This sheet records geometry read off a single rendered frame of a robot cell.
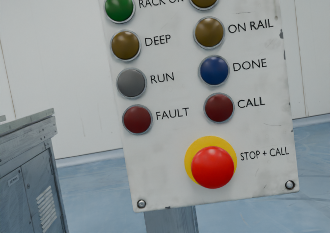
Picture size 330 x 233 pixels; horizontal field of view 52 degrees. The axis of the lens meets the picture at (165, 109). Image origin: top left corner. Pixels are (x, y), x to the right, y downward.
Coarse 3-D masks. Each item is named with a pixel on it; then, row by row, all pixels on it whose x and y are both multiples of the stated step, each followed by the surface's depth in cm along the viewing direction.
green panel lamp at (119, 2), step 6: (108, 0) 31; (114, 0) 31; (120, 0) 31; (126, 0) 31; (108, 6) 31; (114, 6) 31; (120, 6) 31; (126, 6) 31; (132, 6) 31; (108, 12) 31; (114, 12) 31; (120, 12) 31; (126, 12) 31; (132, 12) 32; (114, 18) 31; (120, 18) 31; (126, 18) 31
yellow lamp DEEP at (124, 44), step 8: (120, 32) 32; (128, 32) 32; (112, 40) 32; (120, 40) 32; (128, 40) 32; (136, 40) 32; (112, 48) 32; (120, 48) 32; (128, 48) 32; (136, 48) 32; (120, 56) 32; (128, 56) 32
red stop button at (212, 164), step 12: (204, 156) 31; (216, 156) 30; (228, 156) 31; (192, 168) 31; (204, 168) 31; (216, 168) 30; (228, 168) 31; (204, 180) 31; (216, 180) 31; (228, 180) 31
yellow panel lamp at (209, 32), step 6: (210, 18) 31; (198, 24) 31; (204, 24) 31; (210, 24) 31; (216, 24) 31; (198, 30) 31; (204, 30) 31; (210, 30) 31; (216, 30) 31; (222, 30) 31; (198, 36) 31; (204, 36) 31; (210, 36) 31; (216, 36) 31; (222, 36) 31; (198, 42) 32; (204, 42) 31; (210, 42) 31; (216, 42) 31
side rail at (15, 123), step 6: (36, 114) 160; (42, 114) 166; (48, 114) 174; (12, 120) 138; (18, 120) 141; (24, 120) 147; (30, 120) 153; (0, 126) 127; (6, 126) 131; (12, 126) 136; (18, 126) 141; (0, 132) 127
